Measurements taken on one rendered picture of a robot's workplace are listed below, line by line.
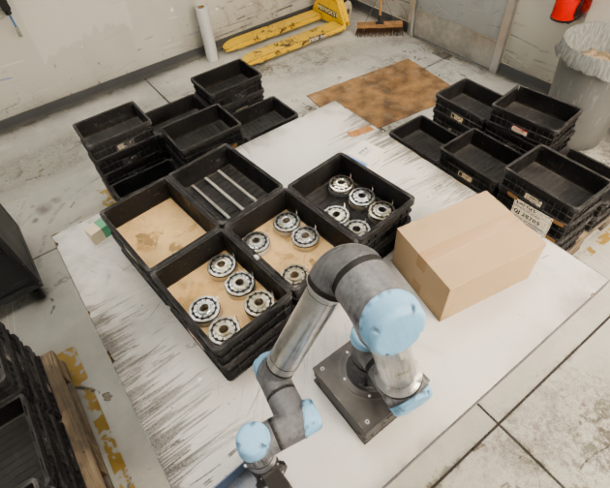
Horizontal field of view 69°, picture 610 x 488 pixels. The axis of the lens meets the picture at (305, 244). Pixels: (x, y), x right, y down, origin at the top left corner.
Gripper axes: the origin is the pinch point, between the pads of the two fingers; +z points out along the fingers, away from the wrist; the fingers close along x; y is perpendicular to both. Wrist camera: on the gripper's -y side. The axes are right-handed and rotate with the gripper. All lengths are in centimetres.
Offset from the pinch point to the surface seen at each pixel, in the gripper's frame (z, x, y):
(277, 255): -8, -46, 58
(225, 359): -9.0, -8.5, 34.9
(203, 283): -8, -19, 65
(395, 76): 76, -282, 207
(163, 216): -8, -24, 105
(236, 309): -8, -22, 48
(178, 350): 5, 0, 56
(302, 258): -8, -52, 50
